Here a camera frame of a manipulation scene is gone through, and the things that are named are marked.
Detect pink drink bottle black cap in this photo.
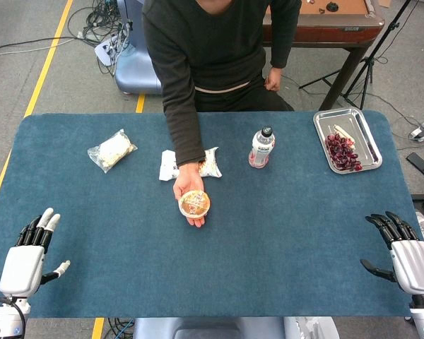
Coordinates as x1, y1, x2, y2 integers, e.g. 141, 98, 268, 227
247, 126, 276, 170

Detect grey blue robot chest base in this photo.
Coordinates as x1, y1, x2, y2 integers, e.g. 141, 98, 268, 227
132, 316, 340, 339

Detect person's right hand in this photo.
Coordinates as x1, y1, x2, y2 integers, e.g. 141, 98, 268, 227
172, 161, 208, 229

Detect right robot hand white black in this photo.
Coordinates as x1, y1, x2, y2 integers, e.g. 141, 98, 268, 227
360, 210, 424, 296

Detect white printed snack packet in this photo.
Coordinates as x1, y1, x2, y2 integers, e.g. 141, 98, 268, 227
158, 146, 223, 182

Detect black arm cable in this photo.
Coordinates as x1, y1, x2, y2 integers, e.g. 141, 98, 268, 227
0, 297, 27, 336

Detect person torso dark sweater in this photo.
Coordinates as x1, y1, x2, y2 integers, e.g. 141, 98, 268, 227
142, 0, 303, 113

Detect person's right forearm dark sleeve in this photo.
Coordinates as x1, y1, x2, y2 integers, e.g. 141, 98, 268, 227
161, 88, 208, 167

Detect light blue robot base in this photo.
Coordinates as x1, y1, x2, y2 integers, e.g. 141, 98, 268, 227
114, 0, 163, 95

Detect blue table mat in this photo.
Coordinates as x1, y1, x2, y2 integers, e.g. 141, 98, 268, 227
0, 112, 420, 319

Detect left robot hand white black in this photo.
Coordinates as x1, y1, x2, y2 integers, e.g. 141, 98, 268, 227
0, 207, 71, 297

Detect black phone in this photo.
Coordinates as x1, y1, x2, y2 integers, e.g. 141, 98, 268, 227
406, 152, 424, 177

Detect clear bag white snack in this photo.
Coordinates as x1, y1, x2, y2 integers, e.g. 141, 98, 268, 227
87, 129, 139, 174

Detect person's left hand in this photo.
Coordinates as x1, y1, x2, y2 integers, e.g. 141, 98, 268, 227
264, 66, 283, 93

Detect white power strip grey plugs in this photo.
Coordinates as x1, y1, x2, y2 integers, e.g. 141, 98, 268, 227
94, 37, 124, 67

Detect black tripod stand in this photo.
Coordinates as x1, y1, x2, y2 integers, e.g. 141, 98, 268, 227
298, 0, 413, 110

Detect brown pool table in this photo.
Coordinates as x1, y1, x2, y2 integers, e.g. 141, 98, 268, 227
263, 0, 386, 111

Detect round orange food cup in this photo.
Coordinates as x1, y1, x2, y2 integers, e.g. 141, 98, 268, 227
178, 189, 211, 218

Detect person's left forearm dark sleeve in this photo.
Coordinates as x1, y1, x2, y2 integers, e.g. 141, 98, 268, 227
269, 35, 300, 70

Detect pile of red fruit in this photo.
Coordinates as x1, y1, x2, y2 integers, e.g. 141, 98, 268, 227
324, 132, 363, 172

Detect white stick snack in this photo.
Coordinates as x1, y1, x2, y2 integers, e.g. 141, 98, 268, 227
330, 123, 356, 148

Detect tangled black cable bundle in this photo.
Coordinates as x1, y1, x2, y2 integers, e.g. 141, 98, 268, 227
67, 0, 134, 77

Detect steel rectangular tray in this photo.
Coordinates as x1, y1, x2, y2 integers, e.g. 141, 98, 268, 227
312, 107, 383, 175

